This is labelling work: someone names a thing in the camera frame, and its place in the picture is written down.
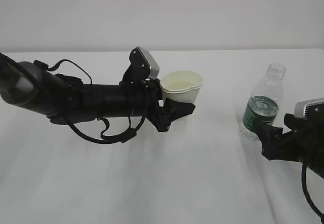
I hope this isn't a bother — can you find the clear green-label water bottle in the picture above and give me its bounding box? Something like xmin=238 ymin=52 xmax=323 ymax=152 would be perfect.
xmin=240 ymin=63 xmax=286 ymax=141

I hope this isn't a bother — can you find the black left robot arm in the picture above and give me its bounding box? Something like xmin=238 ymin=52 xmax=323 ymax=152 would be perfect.
xmin=1 ymin=47 xmax=195 ymax=132

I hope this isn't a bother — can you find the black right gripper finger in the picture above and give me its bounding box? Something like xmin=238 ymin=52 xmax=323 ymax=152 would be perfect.
xmin=254 ymin=122 xmax=283 ymax=145
xmin=284 ymin=114 xmax=308 ymax=133

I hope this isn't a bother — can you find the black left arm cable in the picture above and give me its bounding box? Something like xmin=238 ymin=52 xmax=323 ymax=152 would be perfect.
xmin=34 ymin=59 xmax=149 ymax=144

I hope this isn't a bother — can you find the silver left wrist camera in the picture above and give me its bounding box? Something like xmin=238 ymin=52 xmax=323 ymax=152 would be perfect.
xmin=129 ymin=47 xmax=159 ymax=81

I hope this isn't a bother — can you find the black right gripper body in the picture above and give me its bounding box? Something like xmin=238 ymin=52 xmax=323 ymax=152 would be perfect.
xmin=261 ymin=126 xmax=319 ymax=164

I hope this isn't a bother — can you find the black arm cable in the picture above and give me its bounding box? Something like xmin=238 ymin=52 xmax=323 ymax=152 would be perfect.
xmin=301 ymin=162 xmax=324 ymax=218
xmin=34 ymin=59 xmax=149 ymax=144

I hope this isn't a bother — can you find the white paper cup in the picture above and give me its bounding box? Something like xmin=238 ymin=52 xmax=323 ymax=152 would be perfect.
xmin=160 ymin=70 xmax=203 ymax=105

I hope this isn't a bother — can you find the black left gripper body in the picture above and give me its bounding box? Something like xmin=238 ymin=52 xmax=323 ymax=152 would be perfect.
xmin=141 ymin=79 xmax=171 ymax=132

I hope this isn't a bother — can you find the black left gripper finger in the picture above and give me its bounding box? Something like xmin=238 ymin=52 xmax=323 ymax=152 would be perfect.
xmin=162 ymin=98 xmax=195 ymax=123

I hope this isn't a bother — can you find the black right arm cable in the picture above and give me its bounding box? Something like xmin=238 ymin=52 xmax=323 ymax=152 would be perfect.
xmin=301 ymin=162 xmax=324 ymax=218

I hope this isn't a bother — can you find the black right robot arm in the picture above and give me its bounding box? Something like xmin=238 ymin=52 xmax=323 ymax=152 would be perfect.
xmin=255 ymin=114 xmax=323 ymax=177

